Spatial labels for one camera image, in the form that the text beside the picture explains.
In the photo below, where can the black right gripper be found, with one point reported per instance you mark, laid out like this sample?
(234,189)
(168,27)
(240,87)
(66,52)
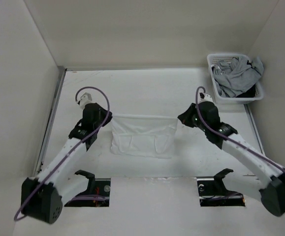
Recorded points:
(185,117)

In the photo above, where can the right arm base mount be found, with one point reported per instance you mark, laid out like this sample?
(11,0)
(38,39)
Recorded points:
(213,193)

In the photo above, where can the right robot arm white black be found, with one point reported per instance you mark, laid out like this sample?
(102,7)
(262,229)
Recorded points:
(269,187)

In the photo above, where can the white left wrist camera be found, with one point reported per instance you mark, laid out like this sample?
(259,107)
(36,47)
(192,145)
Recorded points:
(84,100)

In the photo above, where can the white plastic laundry basket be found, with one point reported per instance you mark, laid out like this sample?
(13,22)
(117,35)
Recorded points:
(212,59)

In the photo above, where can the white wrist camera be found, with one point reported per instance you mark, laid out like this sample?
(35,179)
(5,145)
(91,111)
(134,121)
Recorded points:
(204,97)
(84,100)

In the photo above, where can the black garment in basket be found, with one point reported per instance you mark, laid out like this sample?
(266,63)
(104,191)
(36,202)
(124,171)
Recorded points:
(249,93)

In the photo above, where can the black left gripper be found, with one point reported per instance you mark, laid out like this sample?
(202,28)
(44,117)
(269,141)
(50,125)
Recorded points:
(108,119)

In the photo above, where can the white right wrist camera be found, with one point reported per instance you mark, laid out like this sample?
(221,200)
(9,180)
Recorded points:
(204,97)

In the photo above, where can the grey tank top in basket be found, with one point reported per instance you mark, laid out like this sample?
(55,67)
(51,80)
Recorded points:
(236,77)

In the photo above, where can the white tank top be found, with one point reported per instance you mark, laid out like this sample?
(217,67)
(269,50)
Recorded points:
(142,135)

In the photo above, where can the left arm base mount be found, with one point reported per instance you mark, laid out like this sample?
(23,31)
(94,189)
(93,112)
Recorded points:
(97,193)

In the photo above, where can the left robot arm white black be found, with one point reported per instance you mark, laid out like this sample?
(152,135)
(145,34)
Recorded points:
(44,196)

